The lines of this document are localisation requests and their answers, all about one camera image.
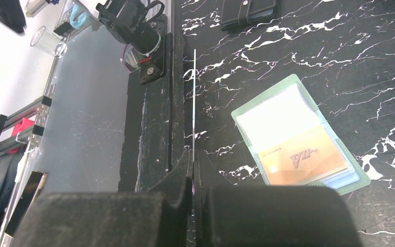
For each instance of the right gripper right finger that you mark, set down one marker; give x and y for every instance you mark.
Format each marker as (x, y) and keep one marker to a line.
(260, 215)

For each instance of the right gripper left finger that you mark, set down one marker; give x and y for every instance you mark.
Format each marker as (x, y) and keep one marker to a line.
(157, 217)

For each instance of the black VIP card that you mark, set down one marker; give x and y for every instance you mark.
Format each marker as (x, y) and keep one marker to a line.
(194, 105)

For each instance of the green card holder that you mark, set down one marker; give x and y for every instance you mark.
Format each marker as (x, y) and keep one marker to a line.
(286, 110)

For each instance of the left arm base motor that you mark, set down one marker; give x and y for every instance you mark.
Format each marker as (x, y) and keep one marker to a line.
(133, 23)

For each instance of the orange VIP card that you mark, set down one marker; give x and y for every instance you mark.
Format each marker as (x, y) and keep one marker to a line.
(302, 159)

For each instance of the smartphone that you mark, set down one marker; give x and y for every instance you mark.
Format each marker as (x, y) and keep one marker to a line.
(31, 191)

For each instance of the clear plastic cup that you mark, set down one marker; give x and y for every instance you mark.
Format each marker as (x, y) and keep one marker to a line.
(49, 42)

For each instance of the small black wallet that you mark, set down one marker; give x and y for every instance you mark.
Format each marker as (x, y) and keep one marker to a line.
(244, 13)

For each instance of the aluminium frame rail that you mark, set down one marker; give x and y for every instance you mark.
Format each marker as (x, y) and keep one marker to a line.
(27, 124)

